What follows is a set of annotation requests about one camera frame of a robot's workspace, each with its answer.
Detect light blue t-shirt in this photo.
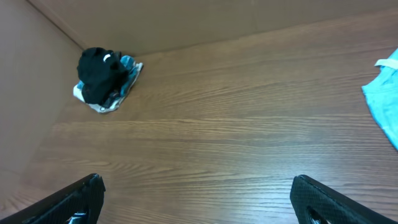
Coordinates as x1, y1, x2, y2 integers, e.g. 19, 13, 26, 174
361, 50, 397, 149

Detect black t-shirt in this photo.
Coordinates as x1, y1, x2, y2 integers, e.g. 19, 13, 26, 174
76, 47, 129, 106

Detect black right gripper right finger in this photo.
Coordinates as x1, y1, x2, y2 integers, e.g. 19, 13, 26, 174
290, 175, 397, 224

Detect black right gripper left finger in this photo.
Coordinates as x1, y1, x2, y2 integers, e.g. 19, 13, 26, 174
1, 174, 106, 224

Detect white folded cloth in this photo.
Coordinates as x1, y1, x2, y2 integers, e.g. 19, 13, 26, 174
73, 62, 144, 113

